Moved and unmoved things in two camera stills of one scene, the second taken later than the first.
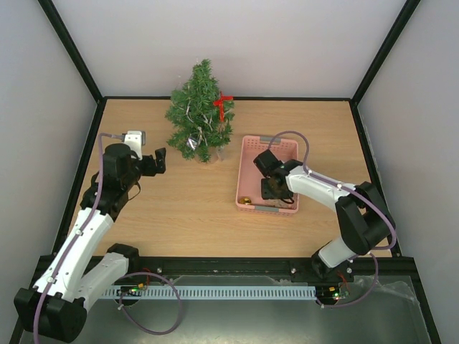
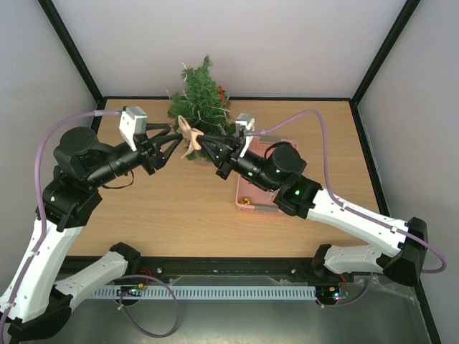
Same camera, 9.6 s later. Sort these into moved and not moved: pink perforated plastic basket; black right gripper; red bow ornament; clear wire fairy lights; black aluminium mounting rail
Moved: black right gripper; red bow ornament; clear wire fairy lights
Not moved: black aluminium mounting rail; pink perforated plastic basket
